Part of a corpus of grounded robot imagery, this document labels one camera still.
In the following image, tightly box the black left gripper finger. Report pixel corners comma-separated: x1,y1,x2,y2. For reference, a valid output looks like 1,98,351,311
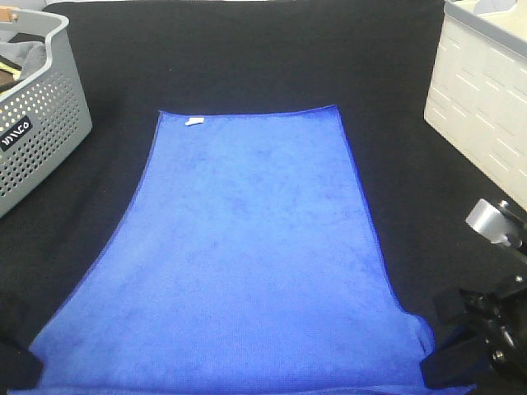
1,339,43,390

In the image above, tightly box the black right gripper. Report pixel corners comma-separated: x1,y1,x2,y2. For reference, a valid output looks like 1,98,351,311
420,198,526,389

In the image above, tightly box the blue microfiber towel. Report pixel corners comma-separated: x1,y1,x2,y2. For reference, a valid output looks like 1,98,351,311
7,105,477,395

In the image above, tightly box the white slotted storage box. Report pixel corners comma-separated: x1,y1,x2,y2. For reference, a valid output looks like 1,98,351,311
424,1,526,207

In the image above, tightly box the grey perforated laundry basket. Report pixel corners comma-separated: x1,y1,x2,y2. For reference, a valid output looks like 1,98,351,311
1,7,92,214

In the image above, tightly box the grey towel in basket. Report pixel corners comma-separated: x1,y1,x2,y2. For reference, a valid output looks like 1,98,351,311
1,41,46,83

